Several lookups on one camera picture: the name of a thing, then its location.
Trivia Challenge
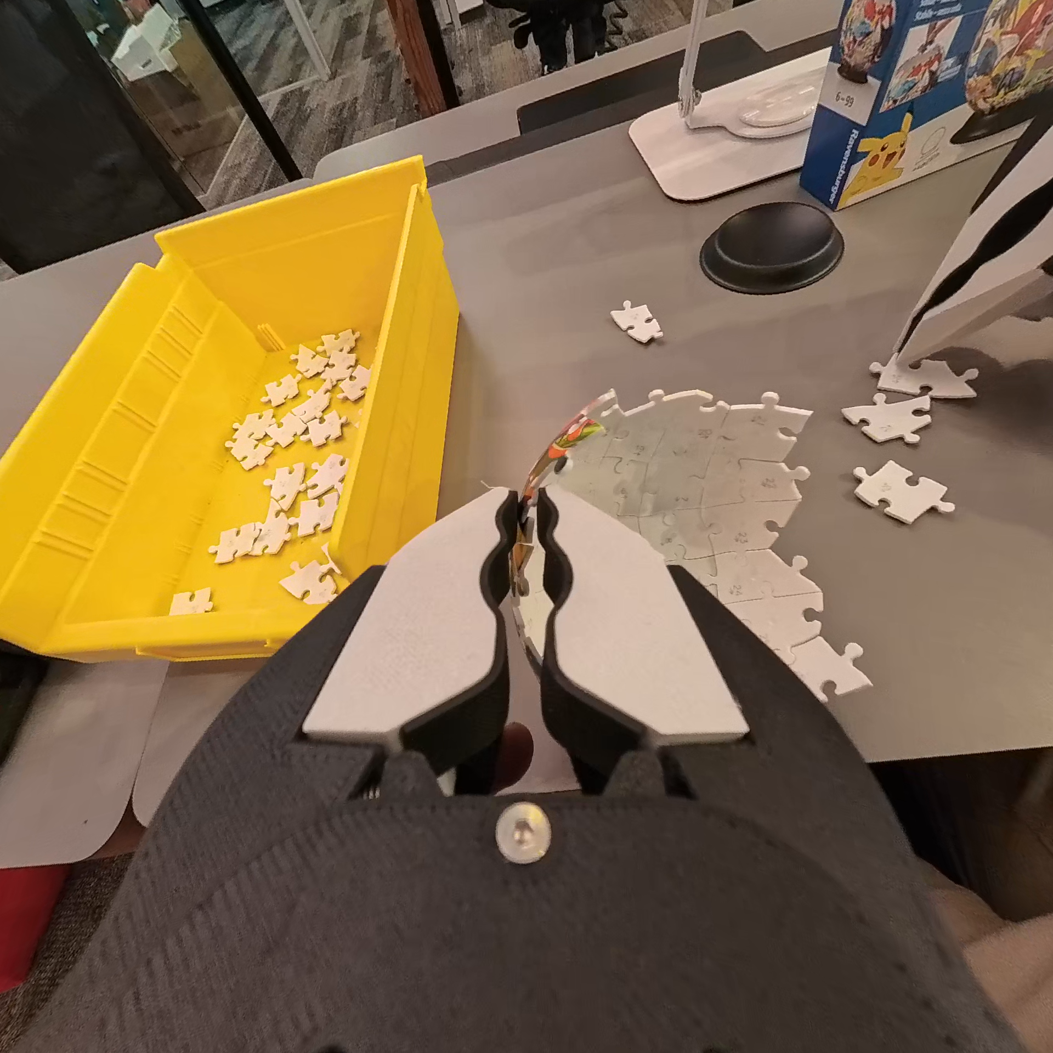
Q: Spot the black office chair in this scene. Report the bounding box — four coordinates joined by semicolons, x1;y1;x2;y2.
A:
485;0;630;75

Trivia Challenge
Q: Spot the white rounded object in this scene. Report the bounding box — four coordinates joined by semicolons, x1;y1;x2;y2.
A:
627;0;832;202

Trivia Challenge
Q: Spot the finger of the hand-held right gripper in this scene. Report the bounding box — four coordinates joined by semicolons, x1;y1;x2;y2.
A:
898;222;1053;367
897;146;1053;356

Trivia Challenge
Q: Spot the yellow plastic bin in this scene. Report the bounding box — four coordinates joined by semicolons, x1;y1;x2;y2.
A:
0;155;462;663

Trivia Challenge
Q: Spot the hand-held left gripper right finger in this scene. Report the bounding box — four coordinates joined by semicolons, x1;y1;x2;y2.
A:
537;488;751;780

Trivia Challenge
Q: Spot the pile of white puzzle pieces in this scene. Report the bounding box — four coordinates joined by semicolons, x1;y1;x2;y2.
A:
168;329;375;616

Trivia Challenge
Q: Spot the person's left hand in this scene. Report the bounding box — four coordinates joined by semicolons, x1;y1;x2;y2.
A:
492;724;536;796

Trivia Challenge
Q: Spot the red object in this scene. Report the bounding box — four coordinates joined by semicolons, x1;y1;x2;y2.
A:
0;862;73;994

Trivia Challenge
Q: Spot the black framed glass partition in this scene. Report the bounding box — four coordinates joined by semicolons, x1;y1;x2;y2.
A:
0;0;301;273

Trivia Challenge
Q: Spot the white loose puzzle piece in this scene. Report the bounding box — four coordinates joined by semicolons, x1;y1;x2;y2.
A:
610;299;664;345

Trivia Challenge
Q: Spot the pale grey cardboard sheet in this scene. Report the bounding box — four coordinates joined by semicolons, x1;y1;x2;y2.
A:
0;658;301;869

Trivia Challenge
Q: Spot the brown wooden post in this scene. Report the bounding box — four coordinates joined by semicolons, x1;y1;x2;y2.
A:
387;0;462;118

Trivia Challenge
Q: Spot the white cardboard box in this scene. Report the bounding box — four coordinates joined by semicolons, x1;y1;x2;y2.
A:
111;8;186;83

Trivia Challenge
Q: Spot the black round ball stand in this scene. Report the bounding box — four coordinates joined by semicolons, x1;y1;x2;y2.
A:
699;201;846;296

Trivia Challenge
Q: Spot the blue puzzle box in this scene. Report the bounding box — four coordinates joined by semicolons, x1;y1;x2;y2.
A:
800;0;1053;212

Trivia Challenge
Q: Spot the partly built puzzle ball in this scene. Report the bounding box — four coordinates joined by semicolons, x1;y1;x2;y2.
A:
506;388;873;702

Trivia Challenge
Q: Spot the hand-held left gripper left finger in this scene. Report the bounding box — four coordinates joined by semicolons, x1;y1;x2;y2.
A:
301;488;519;780

